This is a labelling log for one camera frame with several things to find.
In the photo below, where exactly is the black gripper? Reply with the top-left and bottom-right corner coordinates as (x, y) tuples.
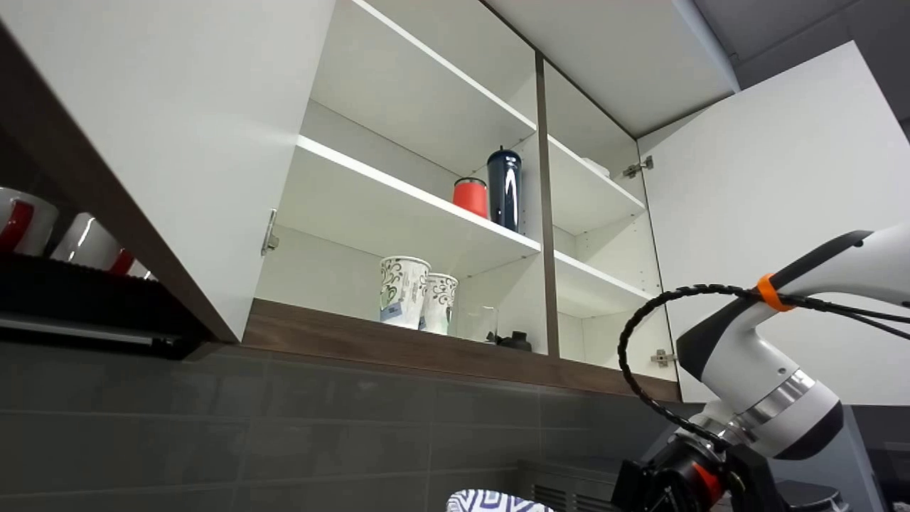
(607, 430), (791, 512)

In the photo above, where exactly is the blue patterned paper plate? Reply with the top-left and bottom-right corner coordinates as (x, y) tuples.
(442, 486), (556, 512)

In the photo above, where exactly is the white cabinet door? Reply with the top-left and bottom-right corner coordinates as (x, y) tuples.
(633, 39), (910, 410)
(0, 0), (339, 345)

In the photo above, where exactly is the small black object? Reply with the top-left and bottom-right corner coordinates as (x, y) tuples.
(485, 328), (533, 352)

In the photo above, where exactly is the floral paper cup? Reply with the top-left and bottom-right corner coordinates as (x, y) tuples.
(420, 271), (461, 335)
(378, 253), (434, 334)

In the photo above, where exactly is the dark blue tumbler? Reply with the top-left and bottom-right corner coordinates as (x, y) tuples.
(485, 142), (526, 233)

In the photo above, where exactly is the red cup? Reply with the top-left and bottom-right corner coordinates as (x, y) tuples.
(451, 173), (491, 221)

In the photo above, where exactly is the white mug red stripe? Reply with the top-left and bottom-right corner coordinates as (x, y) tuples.
(0, 183), (61, 260)
(51, 208), (152, 281)

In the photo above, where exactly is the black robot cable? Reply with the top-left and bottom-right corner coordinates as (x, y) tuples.
(615, 281), (910, 450)

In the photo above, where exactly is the orange cable tie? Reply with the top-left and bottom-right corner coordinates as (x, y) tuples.
(752, 274), (794, 312)

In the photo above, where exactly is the white wall cabinet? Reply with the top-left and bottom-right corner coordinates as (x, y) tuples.
(239, 0), (741, 406)

